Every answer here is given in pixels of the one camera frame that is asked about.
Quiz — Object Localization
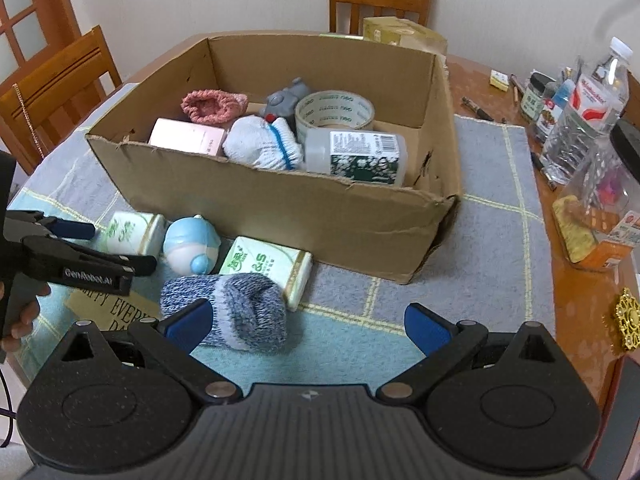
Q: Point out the small yellow box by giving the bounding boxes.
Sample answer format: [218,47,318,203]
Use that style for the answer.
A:
[489,70,510,92]

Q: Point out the wooden chair at left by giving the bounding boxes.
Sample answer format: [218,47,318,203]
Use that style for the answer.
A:
[1,25,122,174]

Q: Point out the clear tape roll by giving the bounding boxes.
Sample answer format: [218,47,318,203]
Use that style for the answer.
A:
[294,90,375,144]

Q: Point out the blue checked towel mat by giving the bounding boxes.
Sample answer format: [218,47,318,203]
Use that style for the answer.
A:
[4,81,558,391]

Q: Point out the red-edged smartphone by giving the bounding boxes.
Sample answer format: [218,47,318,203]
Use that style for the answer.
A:
[587,356,639,479]

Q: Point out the large black-lidded plastic jar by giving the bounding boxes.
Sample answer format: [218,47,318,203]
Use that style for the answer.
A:
[557,119,639,272]

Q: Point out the small dark-lidded glass jar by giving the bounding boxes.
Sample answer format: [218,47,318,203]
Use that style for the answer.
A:
[520,70,556,122]

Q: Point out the black pen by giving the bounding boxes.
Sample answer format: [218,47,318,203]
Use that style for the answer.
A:
[461,96,494,122]

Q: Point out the white bottle green label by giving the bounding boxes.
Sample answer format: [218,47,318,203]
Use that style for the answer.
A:
[304,128,408,186]

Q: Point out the gold ornament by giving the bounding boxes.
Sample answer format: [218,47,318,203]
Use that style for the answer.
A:
[614,287,640,351]

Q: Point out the person's left hand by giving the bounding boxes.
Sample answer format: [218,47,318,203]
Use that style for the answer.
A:
[1,284,51,353]

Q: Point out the white sock blue stripe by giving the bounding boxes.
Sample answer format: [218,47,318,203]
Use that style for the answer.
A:
[222,115,303,170]

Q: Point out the light blue round toy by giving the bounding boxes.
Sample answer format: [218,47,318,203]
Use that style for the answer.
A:
[163,214,221,276]

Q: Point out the pink knitted sock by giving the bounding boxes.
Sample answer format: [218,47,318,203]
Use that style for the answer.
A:
[180,90,248,128]

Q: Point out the gold blister pack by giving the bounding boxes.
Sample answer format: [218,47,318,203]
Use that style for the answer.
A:
[552,195,597,263]

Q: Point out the grey toy figure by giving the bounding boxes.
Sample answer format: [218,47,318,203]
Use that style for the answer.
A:
[259,77,311,125]

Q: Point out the small blue-capped bottle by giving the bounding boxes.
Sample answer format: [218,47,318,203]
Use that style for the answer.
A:
[534,79,575,144]

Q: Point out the gold tissue box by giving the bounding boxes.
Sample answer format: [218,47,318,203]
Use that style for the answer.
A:
[362,16,448,56]

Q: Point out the wooden glass door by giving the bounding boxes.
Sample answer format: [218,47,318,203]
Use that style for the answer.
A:
[1,0,80,91]

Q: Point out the clear water bottle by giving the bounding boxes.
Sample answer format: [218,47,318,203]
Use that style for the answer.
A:
[541,37,634,185]

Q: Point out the white pink KASI box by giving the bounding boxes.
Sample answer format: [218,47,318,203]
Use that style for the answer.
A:
[148,118,226,156]

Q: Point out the green white tissue pack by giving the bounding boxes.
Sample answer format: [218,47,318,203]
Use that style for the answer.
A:
[101,211,167,258]

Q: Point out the brown greeting card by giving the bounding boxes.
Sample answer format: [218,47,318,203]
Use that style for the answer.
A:
[65,289,160,330]

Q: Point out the brown cardboard box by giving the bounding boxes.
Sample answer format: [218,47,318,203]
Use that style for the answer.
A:
[84,32,463,285]

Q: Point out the blue knitted sock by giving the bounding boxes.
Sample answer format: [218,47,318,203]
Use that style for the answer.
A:
[160,273,288,353]

